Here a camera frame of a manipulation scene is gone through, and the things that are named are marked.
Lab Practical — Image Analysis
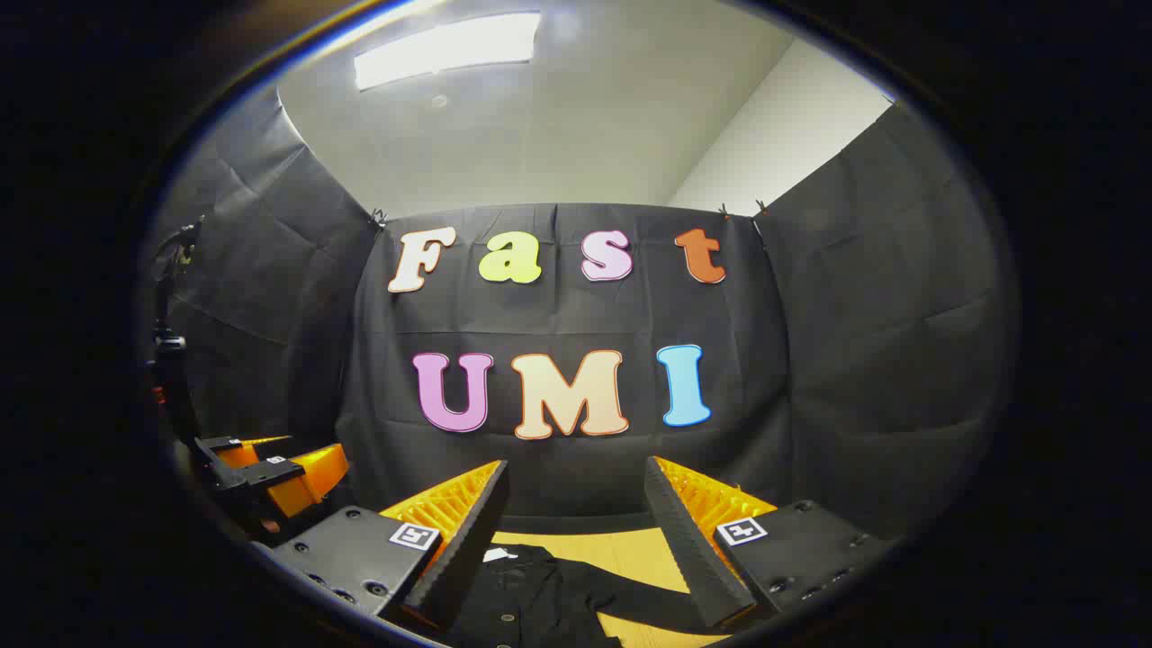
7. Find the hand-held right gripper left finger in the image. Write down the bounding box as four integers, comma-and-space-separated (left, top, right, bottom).
252, 459, 511, 635

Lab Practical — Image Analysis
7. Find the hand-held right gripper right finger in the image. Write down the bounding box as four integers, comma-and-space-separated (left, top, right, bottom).
643, 455, 903, 631

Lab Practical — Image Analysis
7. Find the black button jacket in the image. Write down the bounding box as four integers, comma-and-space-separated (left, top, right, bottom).
450, 543, 721, 648

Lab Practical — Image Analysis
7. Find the black backdrop cloth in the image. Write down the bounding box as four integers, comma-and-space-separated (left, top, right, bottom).
144, 85, 1022, 541

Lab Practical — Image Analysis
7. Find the ceiling light panel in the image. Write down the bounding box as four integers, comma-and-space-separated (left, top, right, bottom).
353, 11, 543, 93

